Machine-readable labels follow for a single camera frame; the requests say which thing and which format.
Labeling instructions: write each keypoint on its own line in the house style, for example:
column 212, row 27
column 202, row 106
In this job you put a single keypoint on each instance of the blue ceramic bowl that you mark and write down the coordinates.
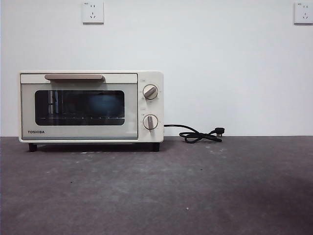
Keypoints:
column 102, row 105

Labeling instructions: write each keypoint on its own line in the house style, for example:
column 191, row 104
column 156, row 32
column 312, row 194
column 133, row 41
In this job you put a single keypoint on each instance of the beige oven knob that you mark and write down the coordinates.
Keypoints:
column 149, row 121
column 149, row 91

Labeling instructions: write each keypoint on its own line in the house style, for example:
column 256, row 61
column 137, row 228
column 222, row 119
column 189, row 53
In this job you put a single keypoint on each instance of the cream toaster oven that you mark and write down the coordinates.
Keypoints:
column 151, row 107

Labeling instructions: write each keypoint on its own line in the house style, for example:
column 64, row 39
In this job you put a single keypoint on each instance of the black oven foot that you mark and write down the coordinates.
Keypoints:
column 33, row 147
column 156, row 147

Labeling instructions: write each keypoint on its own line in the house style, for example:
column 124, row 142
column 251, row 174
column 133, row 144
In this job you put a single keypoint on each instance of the white wall socket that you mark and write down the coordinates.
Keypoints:
column 303, row 14
column 93, row 12

